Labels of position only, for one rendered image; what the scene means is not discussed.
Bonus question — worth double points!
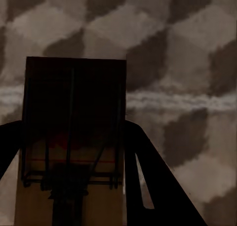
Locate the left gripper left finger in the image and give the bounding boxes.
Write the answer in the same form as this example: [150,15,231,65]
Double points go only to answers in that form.
[0,120,22,179]

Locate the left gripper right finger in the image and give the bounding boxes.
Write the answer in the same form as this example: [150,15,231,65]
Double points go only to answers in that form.
[124,120,207,226]

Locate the mousetrap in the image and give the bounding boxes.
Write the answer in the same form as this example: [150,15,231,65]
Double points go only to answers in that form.
[14,56,127,226]

